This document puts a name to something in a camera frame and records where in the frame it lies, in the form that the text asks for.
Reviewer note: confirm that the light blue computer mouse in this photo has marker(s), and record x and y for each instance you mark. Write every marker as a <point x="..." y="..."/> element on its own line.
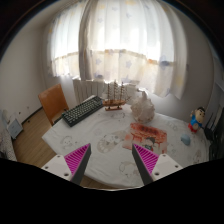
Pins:
<point x="185" y="139"/>

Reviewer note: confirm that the black computer keyboard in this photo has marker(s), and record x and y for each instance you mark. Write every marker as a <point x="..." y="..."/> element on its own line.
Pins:
<point x="82" y="111"/>

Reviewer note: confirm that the orange wooden chair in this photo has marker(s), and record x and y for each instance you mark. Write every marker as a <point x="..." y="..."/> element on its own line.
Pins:
<point x="53" y="102"/>

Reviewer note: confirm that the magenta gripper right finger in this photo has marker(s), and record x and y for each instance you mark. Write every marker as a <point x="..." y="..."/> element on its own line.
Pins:
<point x="145" y="161"/>

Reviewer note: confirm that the white cartoon tablecloth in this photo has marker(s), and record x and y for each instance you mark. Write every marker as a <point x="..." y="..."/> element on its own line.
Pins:
<point x="112" y="134"/>

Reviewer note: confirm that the wooden model sailing ship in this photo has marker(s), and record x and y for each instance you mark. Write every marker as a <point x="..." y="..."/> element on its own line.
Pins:
<point x="117" y="96"/>

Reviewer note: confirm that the cartoon boy figurine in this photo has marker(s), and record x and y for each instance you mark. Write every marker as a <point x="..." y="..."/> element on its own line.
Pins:
<point x="197" y="117"/>

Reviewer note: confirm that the white floor appliance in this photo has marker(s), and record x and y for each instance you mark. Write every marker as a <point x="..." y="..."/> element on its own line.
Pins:
<point x="14" y="128"/>

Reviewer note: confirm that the white radiator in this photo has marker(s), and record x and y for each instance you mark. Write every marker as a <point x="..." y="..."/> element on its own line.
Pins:
<point x="85" y="89"/>

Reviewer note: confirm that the large white conch shell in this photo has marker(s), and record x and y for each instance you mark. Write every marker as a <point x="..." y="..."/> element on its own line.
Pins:
<point x="143" y="109"/>

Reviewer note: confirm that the sheer white star curtain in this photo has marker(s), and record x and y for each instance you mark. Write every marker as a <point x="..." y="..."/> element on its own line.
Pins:
<point x="140" y="42"/>

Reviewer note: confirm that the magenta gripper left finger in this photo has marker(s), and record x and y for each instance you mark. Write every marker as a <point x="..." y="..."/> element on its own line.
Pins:
<point x="77" y="161"/>

